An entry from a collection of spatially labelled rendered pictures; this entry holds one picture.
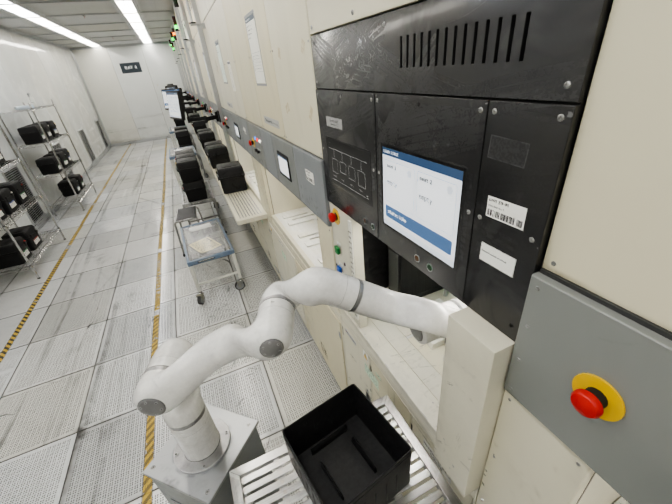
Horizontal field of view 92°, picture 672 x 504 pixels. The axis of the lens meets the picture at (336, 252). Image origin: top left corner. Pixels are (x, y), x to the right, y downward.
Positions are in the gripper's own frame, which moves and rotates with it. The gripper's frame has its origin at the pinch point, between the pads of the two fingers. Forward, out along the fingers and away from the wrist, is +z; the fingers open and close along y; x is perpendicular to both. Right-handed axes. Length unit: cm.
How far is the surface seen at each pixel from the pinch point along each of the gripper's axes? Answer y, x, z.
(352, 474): 5, -45, -57
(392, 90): -14, 59, -30
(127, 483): -81, -122, -156
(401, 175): -10, 41, -30
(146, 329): -216, -123, -154
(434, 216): 2.6, 35.2, -30.3
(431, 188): 1, 41, -30
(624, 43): 29, 65, -29
